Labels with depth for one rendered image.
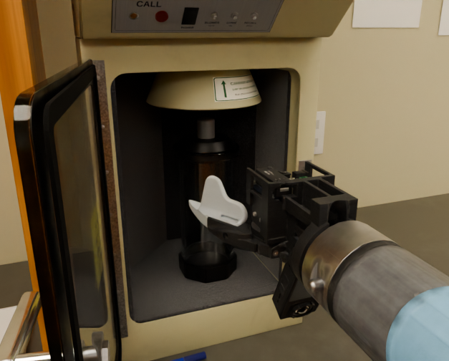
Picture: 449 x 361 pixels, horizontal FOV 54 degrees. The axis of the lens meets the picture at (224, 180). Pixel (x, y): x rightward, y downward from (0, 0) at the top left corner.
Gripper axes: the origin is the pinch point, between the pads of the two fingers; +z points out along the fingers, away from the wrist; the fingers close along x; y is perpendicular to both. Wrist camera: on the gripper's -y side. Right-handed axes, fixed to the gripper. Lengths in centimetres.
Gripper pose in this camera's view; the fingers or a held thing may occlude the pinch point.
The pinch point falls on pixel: (245, 200)
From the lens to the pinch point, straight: 55.5
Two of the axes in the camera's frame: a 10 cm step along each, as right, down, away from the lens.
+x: -9.4, 1.2, -3.2
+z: -3.4, -3.1, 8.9
